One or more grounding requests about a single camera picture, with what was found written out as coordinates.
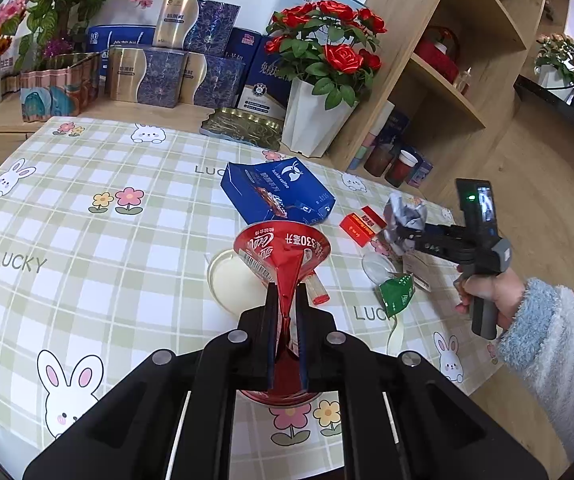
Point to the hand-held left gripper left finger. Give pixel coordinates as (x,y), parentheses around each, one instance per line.
(273,340)

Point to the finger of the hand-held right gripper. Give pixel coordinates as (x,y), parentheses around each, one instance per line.
(427,240)

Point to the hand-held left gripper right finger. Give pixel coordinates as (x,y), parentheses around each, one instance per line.
(301,340)

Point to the silver wrapper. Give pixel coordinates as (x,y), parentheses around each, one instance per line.
(407,215)

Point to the red lighter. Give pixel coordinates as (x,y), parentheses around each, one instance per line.
(318,294)

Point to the crushed red cola can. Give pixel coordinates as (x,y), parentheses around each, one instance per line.
(279,250)

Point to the person's right forearm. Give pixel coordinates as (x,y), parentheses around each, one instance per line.
(552,355)

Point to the person's right hand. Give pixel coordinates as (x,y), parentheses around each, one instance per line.
(509,295)

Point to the white paper card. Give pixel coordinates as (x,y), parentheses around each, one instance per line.
(417,272)

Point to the clear round plastic lid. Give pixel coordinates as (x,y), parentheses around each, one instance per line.
(377,267)

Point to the green sachet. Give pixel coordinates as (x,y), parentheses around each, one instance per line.
(397,295)

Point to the small purple blue box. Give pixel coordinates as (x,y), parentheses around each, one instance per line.
(422,172)

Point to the red cigarette box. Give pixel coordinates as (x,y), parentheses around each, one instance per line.
(359,227)

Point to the white round lid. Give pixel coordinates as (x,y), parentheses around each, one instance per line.
(227,285)

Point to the red plastic cup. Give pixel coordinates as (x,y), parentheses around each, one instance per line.
(401,170)

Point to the brown plastic cup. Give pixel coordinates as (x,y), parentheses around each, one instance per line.
(378,160)

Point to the white plastic spoon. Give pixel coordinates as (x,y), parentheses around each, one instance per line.
(396,340)

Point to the dark blue gift box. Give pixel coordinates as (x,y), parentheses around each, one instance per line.
(396,127)

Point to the stack of pastel cups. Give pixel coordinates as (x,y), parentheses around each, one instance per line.
(372,130)

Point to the blue coffee bag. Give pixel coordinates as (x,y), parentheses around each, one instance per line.
(267,185)

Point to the clear perfume bottle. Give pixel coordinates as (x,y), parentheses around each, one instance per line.
(463,82)

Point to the red rose plant white pot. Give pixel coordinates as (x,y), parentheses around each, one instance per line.
(317,110)

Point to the red gift basket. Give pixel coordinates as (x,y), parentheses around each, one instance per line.
(439,55)

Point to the pink rose plant white pot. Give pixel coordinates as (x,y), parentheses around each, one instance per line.
(562,65)

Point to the gold leaf shaped tray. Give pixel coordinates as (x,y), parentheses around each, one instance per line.
(242,125)

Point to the blue box round emblem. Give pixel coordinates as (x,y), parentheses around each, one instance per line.
(262,85)

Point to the wooden shelf unit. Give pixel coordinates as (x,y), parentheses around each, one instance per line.
(417,5)

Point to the dark blue box red logo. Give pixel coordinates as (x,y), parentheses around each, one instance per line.
(249,45)

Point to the gold and blue patterned box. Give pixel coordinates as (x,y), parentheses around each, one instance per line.
(142,77)
(212,77)
(202,25)

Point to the wavy colourful planter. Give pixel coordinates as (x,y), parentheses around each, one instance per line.
(57,90)

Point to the blue milk carton box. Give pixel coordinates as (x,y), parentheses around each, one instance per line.
(117,35)

